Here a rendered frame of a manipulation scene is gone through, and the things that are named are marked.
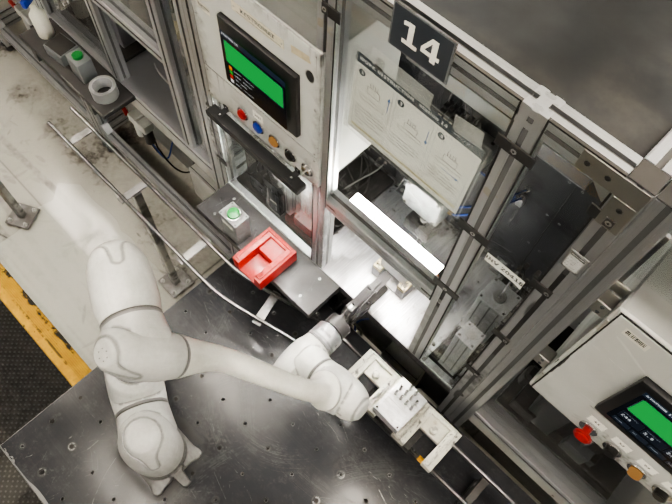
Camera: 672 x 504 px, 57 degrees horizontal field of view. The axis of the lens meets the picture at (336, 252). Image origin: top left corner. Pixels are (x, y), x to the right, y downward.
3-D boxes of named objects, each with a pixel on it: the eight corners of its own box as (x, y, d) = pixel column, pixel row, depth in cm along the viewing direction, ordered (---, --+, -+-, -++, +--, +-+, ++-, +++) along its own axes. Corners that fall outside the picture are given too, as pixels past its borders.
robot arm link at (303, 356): (309, 344, 184) (340, 369, 177) (270, 380, 179) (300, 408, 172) (301, 324, 176) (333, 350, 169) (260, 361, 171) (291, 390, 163)
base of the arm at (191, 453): (165, 508, 186) (161, 506, 181) (120, 453, 193) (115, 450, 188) (212, 463, 193) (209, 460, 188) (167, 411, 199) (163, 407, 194)
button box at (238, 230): (222, 230, 203) (217, 211, 193) (240, 215, 206) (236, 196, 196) (238, 245, 201) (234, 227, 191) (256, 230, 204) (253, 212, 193)
